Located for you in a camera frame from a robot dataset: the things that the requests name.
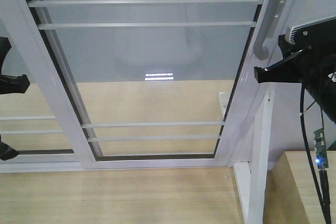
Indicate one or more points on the white triangular support brace right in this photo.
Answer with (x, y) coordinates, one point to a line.
(244, 146)

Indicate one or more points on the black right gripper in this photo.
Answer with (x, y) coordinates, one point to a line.
(313, 65)

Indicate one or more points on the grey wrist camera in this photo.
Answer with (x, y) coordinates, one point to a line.
(315, 32)

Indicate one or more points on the grey curved door handle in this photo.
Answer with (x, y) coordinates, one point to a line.
(273, 12)

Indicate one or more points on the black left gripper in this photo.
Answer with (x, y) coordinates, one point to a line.
(11, 84)

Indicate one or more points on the white framed sliding glass door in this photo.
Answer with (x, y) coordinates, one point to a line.
(140, 83)

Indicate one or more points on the green circuit board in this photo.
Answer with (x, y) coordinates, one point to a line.
(320, 149)

